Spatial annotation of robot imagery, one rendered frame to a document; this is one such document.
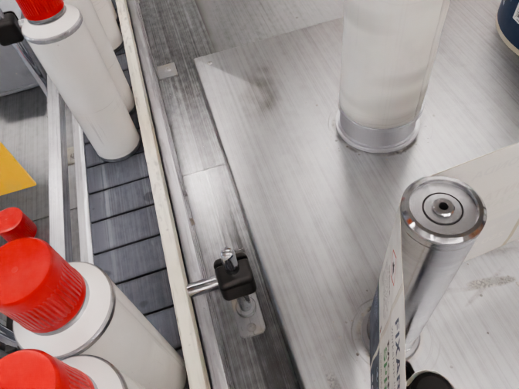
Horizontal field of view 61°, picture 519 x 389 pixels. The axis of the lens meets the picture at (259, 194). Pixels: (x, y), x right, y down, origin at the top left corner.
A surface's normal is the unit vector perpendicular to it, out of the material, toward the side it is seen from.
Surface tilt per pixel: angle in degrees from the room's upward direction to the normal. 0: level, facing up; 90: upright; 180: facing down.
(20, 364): 2
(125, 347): 90
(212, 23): 0
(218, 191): 0
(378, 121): 90
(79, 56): 90
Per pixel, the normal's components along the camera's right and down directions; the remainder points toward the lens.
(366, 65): -0.59, 0.69
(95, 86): 0.68, 0.55
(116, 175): -0.11, -0.58
